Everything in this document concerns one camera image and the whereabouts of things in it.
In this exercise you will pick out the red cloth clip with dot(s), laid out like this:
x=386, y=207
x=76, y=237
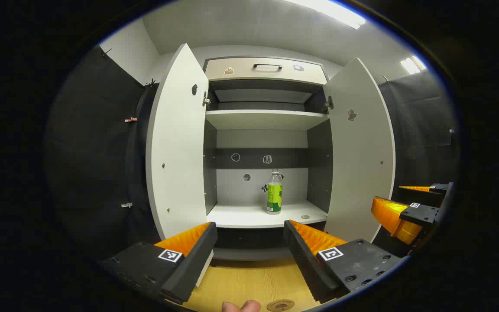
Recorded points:
x=131, y=119

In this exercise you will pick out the white cabinet door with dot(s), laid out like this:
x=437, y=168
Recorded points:
x=358, y=173
x=176, y=151

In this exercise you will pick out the black backdrop cloth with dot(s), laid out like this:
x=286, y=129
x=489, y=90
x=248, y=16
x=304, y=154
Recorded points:
x=93, y=173

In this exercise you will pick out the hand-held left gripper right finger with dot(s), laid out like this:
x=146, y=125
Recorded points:
x=306, y=264

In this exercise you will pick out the metal door hinge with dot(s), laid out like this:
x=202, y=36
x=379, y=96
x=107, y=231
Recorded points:
x=329, y=103
x=206, y=100

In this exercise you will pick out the small ceiling light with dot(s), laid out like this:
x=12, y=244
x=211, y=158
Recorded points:
x=412, y=65

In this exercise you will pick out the white cabinet shelf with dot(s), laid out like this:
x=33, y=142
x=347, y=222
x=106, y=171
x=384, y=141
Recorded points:
x=267, y=119

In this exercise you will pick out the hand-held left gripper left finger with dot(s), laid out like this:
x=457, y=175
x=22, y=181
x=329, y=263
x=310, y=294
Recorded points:
x=193, y=268

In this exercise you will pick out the clear bottle with green label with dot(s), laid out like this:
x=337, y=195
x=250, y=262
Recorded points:
x=274, y=199

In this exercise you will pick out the long ceiling light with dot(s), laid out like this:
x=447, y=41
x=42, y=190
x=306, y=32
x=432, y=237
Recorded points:
x=332, y=12

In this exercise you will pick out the beige cabinet drawer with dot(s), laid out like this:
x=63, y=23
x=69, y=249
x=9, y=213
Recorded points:
x=241, y=69

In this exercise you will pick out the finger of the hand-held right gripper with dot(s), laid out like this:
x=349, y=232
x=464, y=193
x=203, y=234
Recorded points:
x=422, y=197
x=394, y=216

